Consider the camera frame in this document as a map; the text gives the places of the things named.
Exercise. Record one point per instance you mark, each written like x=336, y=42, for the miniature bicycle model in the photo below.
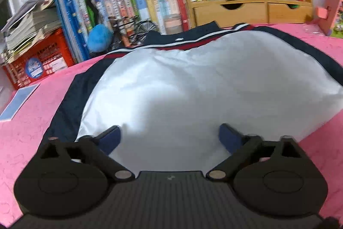
x=146, y=27

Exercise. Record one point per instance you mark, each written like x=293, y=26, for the red plastic crate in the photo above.
x=53, y=57

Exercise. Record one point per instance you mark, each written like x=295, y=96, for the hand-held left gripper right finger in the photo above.
x=230, y=137

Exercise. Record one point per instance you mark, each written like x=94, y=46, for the stack of workbooks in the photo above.
x=32, y=25

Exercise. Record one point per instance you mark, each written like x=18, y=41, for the row of tall thin books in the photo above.
x=69, y=17

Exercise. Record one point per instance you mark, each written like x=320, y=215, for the wooden drawer organizer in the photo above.
x=214, y=14

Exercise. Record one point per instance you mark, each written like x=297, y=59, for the navy and white jacket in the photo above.
x=187, y=84

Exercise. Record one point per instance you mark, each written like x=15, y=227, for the translucent plastic cup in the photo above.
x=172, y=25

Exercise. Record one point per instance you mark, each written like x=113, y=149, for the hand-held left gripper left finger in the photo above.
x=109, y=139

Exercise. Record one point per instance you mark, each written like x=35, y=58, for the light blue booklet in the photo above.
x=18, y=101

